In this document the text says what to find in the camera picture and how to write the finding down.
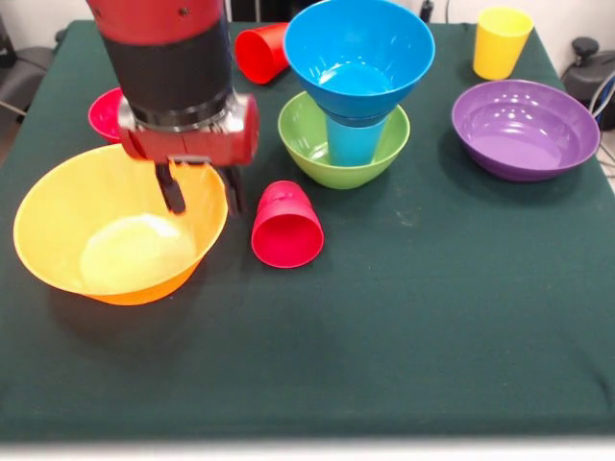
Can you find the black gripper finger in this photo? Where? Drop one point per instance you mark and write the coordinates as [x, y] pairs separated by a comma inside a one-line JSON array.
[[235, 192], [172, 192]]

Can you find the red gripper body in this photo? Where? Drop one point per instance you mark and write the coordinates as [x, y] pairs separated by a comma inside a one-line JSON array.
[[192, 144]]

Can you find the short crimson cup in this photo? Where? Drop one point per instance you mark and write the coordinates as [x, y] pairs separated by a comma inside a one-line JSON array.
[[288, 240]]

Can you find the large orange bowl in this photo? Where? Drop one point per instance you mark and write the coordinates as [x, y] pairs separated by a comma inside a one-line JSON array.
[[120, 249]]

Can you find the green bowl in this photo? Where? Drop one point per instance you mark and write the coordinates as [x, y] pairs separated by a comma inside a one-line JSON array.
[[298, 139]]

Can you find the tall red cup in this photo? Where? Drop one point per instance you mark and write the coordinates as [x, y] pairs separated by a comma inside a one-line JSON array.
[[259, 55]]

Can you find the light blue cup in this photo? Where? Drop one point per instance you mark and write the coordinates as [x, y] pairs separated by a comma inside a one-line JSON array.
[[353, 146]]

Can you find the small dark blue bowl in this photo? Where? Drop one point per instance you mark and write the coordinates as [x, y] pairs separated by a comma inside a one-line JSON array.
[[355, 121]]

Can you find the light blue bowl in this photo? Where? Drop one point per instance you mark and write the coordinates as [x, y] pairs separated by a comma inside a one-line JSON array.
[[360, 48]]

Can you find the purple bowl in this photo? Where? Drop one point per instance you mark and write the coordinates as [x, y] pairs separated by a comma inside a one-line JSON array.
[[523, 134]]

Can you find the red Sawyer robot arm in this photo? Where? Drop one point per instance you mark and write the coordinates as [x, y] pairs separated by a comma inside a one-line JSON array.
[[168, 57]]

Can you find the small crimson bowl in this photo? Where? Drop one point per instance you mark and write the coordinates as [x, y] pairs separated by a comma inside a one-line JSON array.
[[103, 117]]

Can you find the dark green tablecloth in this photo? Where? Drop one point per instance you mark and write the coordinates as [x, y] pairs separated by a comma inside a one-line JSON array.
[[307, 336]]

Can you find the black office chair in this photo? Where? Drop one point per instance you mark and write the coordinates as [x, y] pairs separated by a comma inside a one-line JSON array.
[[24, 72], [586, 72]]

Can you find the yellow cup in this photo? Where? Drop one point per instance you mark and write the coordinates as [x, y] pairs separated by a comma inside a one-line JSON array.
[[499, 48]]

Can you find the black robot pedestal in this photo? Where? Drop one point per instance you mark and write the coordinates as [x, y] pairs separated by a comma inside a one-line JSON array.
[[254, 9]]

